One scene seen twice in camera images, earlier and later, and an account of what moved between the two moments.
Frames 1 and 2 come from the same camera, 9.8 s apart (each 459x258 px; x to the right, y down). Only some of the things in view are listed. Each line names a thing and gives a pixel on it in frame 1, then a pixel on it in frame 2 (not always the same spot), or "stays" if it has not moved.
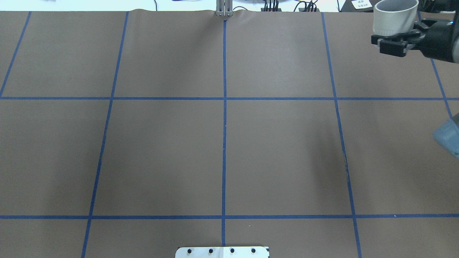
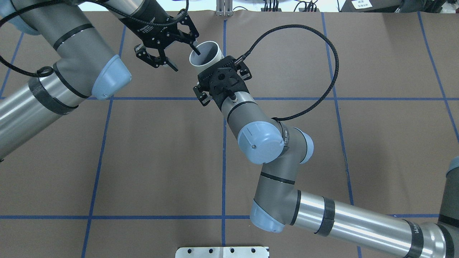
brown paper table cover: [128, 133] stays
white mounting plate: [222, 252] stays
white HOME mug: [392, 17] to [210, 53]
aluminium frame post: [224, 8] stays
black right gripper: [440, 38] to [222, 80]
